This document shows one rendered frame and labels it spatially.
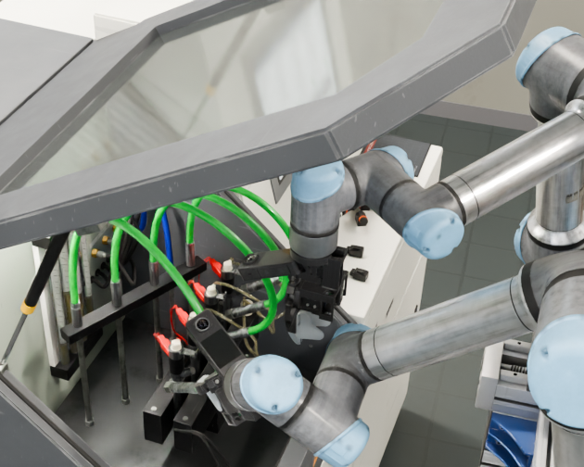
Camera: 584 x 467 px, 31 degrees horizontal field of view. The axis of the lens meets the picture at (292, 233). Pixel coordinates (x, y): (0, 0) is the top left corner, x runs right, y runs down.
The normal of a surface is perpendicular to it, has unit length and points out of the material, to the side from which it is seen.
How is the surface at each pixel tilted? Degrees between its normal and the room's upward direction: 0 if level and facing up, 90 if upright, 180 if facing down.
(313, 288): 0
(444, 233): 90
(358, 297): 0
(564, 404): 83
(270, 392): 45
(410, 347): 71
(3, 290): 90
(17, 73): 0
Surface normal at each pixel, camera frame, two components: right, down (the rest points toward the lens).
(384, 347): -0.63, -0.11
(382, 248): 0.04, -0.79
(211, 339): -0.02, -0.50
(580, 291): -0.26, -0.82
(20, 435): -0.34, 0.57
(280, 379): 0.28, -0.14
